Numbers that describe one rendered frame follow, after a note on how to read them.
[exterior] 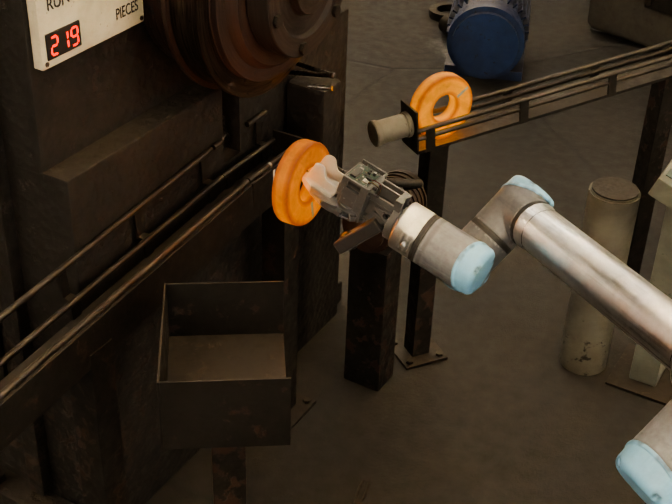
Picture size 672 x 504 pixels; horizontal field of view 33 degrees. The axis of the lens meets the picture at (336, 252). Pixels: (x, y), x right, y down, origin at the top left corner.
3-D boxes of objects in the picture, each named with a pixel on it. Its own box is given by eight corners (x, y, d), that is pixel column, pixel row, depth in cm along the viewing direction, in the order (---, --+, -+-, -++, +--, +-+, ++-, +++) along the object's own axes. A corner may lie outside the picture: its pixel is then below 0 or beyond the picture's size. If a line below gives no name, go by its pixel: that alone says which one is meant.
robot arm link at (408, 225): (425, 243, 201) (400, 269, 194) (402, 229, 203) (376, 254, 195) (442, 205, 196) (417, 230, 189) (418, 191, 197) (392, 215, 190)
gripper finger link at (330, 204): (321, 177, 201) (361, 202, 199) (318, 185, 202) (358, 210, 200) (307, 188, 197) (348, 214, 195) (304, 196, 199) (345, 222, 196)
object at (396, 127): (367, 140, 258) (366, 116, 255) (402, 129, 261) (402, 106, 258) (379, 151, 254) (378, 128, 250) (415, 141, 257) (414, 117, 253)
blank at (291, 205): (266, 166, 194) (282, 171, 193) (313, 122, 205) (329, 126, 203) (275, 238, 204) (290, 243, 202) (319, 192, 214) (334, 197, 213)
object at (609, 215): (552, 366, 293) (582, 191, 265) (568, 342, 302) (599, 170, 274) (596, 382, 289) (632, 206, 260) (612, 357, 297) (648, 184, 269)
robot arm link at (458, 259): (472, 301, 197) (466, 296, 188) (411, 263, 200) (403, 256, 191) (501, 255, 197) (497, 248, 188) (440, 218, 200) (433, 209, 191)
